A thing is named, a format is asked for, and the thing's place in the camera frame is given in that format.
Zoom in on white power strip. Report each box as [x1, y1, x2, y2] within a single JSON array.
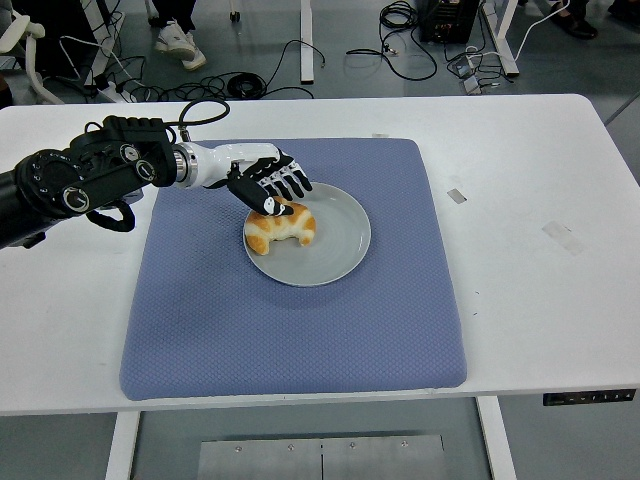
[[94, 77, 132, 104]]

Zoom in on black equipment box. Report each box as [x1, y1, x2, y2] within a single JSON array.
[[417, 0, 482, 44]]

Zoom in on translucent tape strip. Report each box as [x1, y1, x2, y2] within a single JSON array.
[[541, 220, 587, 257]]

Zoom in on black table control panel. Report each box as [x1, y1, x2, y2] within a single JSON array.
[[542, 388, 637, 407]]

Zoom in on grey round plate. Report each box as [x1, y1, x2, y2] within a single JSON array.
[[242, 182, 373, 288]]

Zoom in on white cable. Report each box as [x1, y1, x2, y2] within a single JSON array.
[[514, 0, 571, 61]]

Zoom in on white table leg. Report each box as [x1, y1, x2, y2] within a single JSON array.
[[103, 410, 142, 480], [475, 395, 518, 480]]

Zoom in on person's legs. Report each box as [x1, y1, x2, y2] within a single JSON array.
[[148, 0, 199, 31]]

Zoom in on white desk frame leg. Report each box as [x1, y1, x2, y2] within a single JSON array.
[[487, 0, 521, 77]]

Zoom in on orange and white croissant bread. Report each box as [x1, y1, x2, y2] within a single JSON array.
[[246, 197, 317, 256]]

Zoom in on white office chair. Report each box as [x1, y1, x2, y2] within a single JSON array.
[[0, 13, 66, 106]]

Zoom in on coiled black cable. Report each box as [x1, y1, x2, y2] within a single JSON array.
[[227, 72, 266, 100]]

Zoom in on white upright desk post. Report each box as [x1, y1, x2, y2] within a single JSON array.
[[298, 0, 315, 84]]

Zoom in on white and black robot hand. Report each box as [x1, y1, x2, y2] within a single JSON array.
[[191, 141, 314, 218]]

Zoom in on thin black cable with plug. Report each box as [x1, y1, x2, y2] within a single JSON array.
[[262, 39, 329, 99]]

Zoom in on person's black shoe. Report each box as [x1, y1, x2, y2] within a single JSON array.
[[549, 2, 600, 40]]

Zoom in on blue quilted mat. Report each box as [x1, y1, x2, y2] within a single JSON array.
[[118, 138, 469, 403]]

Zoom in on long looped black cable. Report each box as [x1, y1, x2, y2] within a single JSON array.
[[344, 0, 439, 81]]

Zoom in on person's white shoe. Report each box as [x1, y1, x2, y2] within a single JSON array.
[[153, 19, 197, 62], [180, 33, 208, 72]]

